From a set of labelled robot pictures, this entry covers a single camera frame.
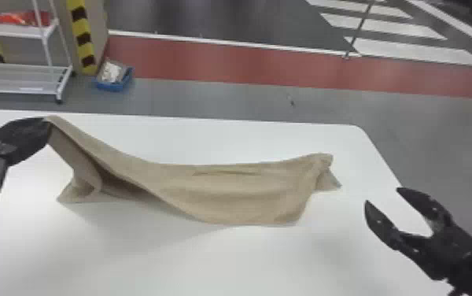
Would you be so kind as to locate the white shelf trolley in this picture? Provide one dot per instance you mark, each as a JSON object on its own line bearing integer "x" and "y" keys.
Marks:
{"x": 21, "y": 76}

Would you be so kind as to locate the blue tray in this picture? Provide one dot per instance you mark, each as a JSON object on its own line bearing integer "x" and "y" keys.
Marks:
{"x": 114, "y": 76}

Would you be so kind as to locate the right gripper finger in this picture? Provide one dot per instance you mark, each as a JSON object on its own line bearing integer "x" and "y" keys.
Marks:
{"x": 386, "y": 231}
{"x": 428, "y": 208}

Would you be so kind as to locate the beige towel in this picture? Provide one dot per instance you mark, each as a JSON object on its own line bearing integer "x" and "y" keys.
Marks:
{"x": 219, "y": 190}

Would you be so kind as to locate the red snack packet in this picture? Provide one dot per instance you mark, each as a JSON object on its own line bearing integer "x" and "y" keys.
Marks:
{"x": 21, "y": 18}

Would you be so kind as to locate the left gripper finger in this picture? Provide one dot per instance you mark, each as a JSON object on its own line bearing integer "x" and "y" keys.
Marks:
{"x": 21, "y": 138}

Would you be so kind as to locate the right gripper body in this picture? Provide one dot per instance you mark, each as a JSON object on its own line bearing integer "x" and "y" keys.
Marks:
{"x": 453, "y": 254}

